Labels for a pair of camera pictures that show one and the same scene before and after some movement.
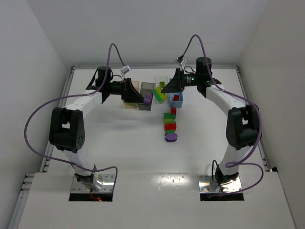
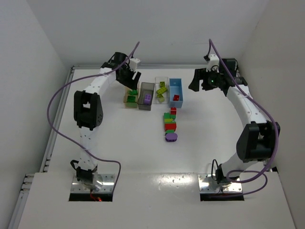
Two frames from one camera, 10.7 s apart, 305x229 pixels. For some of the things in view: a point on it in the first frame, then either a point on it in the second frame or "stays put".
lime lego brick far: (162, 84) stays put
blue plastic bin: (176, 104) stays put
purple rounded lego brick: (171, 137) stays put
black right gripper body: (179, 79) -> (203, 79)
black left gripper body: (127, 89) -> (128, 78)
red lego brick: (176, 98) stays put
